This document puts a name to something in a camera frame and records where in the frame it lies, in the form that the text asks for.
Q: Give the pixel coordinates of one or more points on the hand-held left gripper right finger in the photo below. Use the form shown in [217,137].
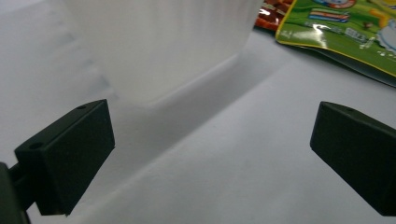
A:
[358,152]

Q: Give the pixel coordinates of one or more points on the translucent plastic container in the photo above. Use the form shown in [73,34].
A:
[162,46]

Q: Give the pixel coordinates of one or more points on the yellow-green spouted pouch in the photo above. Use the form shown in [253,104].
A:
[339,31]

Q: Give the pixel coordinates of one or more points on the white table mat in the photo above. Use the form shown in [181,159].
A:
[233,174]

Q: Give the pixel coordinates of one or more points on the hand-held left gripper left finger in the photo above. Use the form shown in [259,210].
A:
[68,155]

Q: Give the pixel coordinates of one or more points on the green and red seasoning packet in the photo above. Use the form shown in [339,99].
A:
[272,14]

